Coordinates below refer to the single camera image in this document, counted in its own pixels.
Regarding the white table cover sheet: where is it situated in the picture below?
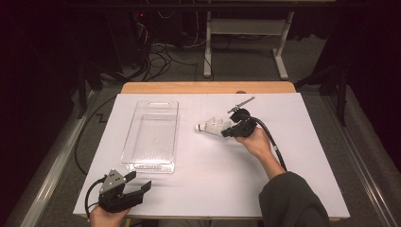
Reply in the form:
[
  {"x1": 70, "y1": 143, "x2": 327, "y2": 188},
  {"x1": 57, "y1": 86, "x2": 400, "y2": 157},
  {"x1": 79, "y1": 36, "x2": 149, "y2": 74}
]
[{"x1": 73, "y1": 93, "x2": 351, "y2": 219}]

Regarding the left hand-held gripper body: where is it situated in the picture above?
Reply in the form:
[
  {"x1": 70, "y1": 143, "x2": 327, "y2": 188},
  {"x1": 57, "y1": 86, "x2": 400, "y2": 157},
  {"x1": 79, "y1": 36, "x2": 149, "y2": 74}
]
[{"x1": 97, "y1": 168, "x2": 144, "y2": 214}]

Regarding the tangle of black floor cables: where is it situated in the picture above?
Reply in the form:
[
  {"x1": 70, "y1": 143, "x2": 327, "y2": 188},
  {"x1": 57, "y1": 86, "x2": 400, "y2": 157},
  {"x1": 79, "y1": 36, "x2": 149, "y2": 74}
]
[{"x1": 135, "y1": 18, "x2": 206, "y2": 83}]

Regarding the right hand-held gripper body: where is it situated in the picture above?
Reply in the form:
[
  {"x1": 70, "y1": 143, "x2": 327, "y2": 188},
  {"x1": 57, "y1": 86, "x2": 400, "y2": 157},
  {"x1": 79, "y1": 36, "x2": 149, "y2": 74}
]
[{"x1": 226, "y1": 96, "x2": 258, "y2": 139}]

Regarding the aluminium floor rail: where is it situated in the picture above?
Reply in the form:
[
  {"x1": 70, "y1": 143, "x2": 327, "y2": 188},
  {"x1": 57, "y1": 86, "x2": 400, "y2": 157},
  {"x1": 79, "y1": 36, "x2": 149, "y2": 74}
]
[
  {"x1": 18, "y1": 89, "x2": 97, "y2": 227},
  {"x1": 321, "y1": 94, "x2": 401, "y2": 227}
]

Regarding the long black floor cable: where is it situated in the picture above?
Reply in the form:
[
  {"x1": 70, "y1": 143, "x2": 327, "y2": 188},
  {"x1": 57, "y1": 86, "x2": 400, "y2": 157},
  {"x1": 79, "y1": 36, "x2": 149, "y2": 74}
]
[{"x1": 74, "y1": 95, "x2": 118, "y2": 176}]

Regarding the person's right hand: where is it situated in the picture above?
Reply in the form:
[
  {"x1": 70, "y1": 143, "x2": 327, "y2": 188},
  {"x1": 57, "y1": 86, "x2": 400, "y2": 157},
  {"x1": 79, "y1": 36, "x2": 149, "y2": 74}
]
[{"x1": 235, "y1": 126, "x2": 273, "y2": 161}]

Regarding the clear plastic tray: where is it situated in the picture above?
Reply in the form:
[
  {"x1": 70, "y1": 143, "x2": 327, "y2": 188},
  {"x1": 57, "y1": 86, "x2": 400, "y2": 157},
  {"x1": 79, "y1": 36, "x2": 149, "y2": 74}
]
[{"x1": 120, "y1": 99, "x2": 180, "y2": 175}]

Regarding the black stand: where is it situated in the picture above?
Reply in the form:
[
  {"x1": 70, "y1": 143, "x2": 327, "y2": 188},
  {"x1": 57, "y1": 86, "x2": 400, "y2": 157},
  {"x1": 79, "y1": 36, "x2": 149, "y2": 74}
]
[
  {"x1": 294, "y1": 62, "x2": 349, "y2": 128},
  {"x1": 77, "y1": 61, "x2": 105, "y2": 120}
]

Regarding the white feather shuttlecock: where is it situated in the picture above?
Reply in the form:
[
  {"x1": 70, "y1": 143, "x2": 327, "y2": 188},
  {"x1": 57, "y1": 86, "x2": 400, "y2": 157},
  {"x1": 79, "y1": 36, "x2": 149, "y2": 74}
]
[
  {"x1": 202, "y1": 116, "x2": 226, "y2": 136},
  {"x1": 211, "y1": 117, "x2": 234, "y2": 137},
  {"x1": 194, "y1": 118, "x2": 218, "y2": 136}
]

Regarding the white metal stand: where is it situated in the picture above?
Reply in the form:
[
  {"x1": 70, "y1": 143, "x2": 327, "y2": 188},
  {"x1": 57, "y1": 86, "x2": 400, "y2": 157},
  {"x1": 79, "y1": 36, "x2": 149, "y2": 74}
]
[{"x1": 202, "y1": 10, "x2": 296, "y2": 80}]

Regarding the dark equipment box red light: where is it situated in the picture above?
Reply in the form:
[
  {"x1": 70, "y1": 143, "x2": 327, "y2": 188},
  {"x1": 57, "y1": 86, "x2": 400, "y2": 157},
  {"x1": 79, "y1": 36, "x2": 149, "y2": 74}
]
[{"x1": 133, "y1": 9, "x2": 152, "y2": 69}]

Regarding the person's left hand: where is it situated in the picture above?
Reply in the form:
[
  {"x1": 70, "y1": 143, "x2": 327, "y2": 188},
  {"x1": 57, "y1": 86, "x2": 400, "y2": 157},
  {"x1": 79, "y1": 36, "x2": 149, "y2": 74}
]
[{"x1": 89, "y1": 204, "x2": 131, "y2": 227}]

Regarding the left hand-held gripper black cable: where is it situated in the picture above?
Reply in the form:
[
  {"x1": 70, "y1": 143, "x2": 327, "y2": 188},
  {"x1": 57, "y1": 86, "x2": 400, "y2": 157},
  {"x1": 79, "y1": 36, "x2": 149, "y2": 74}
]
[{"x1": 84, "y1": 175, "x2": 108, "y2": 219}]

